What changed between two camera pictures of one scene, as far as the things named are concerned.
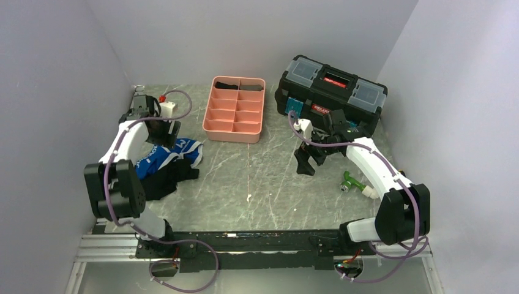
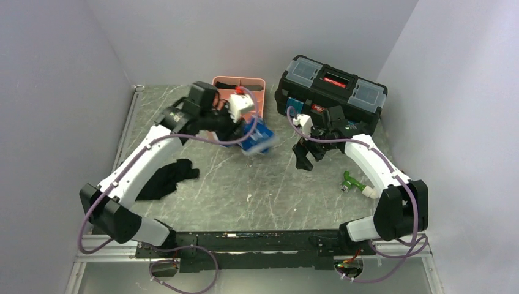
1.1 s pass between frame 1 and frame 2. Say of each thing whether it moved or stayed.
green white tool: stayed
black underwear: stayed
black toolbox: stayed
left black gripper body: moved
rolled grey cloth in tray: stayed
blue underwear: moved
